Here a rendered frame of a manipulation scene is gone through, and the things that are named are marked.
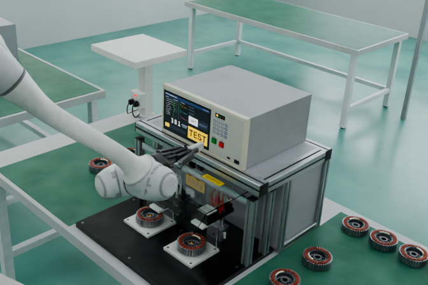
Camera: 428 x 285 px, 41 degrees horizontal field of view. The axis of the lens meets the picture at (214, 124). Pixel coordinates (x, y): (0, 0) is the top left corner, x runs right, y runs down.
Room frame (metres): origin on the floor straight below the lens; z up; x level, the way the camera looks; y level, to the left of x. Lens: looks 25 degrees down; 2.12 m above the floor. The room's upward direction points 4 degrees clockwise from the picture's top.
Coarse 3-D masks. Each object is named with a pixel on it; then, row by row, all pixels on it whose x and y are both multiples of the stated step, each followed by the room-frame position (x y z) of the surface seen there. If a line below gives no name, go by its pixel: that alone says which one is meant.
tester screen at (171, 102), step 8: (168, 96) 2.05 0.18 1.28; (168, 104) 2.05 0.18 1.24; (176, 104) 2.02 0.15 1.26; (184, 104) 1.99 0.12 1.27; (192, 104) 1.96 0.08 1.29; (168, 112) 2.05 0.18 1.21; (176, 112) 2.02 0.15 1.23; (184, 112) 1.99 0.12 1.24; (192, 112) 1.96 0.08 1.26; (200, 112) 1.93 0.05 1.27; (208, 112) 1.91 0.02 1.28; (168, 120) 2.05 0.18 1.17; (184, 120) 1.99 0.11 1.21; (200, 120) 1.93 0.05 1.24; (208, 120) 1.90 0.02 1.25; (168, 128) 2.05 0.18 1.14; (184, 128) 1.99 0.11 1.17; (184, 136) 1.99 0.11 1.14
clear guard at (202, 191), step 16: (192, 176) 1.81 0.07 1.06; (176, 192) 1.70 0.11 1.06; (192, 192) 1.70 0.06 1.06; (208, 192) 1.71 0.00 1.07; (224, 192) 1.71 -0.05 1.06; (240, 192) 1.72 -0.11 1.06; (160, 208) 1.66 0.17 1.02; (192, 208) 1.61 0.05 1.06; (208, 208) 1.61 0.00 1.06; (192, 224) 1.57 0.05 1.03
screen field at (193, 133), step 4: (188, 128) 1.97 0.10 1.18; (192, 128) 1.96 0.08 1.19; (188, 132) 1.97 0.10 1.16; (192, 132) 1.96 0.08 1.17; (196, 132) 1.94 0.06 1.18; (200, 132) 1.93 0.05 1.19; (188, 136) 1.97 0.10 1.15; (192, 136) 1.96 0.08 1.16; (196, 136) 1.94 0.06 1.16; (200, 136) 1.93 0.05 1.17; (204, 136) 1.91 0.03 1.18; (196, 140) 1.94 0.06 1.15; (200, 140) 1.93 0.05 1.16; (204, 140) 1.91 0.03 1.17; (204, 144) 1.91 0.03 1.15
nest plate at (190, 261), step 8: (176, 240) 1.80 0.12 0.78; (168, 248) 1.75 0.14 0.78; (176, 248) 1.75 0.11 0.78; (208, 248) 1.77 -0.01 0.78; (216, 248) 1.77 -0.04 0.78; (176, 256) 1.71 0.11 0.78; (184, 256) 1.71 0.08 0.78; (192, 256) 1.71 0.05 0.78; (200, 256) 1.71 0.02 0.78; (208, 256) 1.72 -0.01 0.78; (184, 264) 1.68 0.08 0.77; (192, 264) 1.67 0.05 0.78
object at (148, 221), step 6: (138, 210) 1.94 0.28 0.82; (144, 210) 1.95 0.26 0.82; (150, 210) 1.96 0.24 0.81; (138, 216) 1.90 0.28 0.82; (150, 216) 1.91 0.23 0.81; (156, 216) 1.91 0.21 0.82; (162, 216) 1.91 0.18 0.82; (138, 222) 1.89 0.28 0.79; (144, 222) 1.88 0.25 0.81; (150, 222) 1.87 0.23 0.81; (156, 222) 1.88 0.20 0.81; (162, 222) 1.91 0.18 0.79
